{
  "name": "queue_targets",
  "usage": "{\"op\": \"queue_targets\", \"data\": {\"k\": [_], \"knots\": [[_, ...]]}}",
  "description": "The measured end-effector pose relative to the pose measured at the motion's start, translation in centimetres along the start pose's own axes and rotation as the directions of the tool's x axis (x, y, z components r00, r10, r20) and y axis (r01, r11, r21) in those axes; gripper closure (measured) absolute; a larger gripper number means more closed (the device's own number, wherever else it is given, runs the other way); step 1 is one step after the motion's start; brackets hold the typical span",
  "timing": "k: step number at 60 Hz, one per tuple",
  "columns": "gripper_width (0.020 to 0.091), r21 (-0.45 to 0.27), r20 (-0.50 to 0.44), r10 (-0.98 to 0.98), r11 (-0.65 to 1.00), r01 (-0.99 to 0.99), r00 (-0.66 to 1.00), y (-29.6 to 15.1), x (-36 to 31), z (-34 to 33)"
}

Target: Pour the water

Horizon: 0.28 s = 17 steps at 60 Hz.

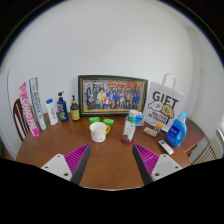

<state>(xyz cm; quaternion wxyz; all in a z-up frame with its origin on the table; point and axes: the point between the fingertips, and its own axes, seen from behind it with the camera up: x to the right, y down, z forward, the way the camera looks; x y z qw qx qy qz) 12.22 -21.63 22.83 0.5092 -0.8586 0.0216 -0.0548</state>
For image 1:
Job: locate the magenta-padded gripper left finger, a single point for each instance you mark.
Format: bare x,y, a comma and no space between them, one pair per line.
77,158

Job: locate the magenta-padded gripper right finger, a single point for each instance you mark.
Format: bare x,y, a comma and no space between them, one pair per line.
146,158

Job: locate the clear green-labelled water bottle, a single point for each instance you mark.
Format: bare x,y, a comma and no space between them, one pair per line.
129,128

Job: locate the white remote control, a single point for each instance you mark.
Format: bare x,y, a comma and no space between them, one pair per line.
166,147

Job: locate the flat round red coaster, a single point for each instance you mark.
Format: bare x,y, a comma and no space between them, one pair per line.
127,143

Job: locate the small orange-topped pack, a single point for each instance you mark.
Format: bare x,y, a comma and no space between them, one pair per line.
158,127

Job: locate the blue detergent bottle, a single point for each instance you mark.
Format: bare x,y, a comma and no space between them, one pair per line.
175,133

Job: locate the amber pump bottle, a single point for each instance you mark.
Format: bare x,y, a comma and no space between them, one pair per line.
75,111

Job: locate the dark blue pump bottle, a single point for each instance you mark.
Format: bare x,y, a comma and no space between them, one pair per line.
62,110

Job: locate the white bottle with blue cap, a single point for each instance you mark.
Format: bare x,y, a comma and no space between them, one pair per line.
52,113

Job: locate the dark wooden side table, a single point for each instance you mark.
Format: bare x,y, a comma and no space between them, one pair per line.
195,133

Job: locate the white paper gift bag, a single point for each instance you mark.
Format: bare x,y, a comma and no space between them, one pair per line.
164,103

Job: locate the white radiator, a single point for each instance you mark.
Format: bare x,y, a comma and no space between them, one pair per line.
208,153

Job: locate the white and green tube box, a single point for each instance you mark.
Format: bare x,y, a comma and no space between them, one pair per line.
37,103

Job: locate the pink tall tube box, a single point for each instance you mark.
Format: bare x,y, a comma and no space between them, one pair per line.
29,110

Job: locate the framed group picture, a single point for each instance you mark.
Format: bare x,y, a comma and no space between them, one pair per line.
111,95

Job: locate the dark wooden chair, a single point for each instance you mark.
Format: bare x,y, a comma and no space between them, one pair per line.
18,116

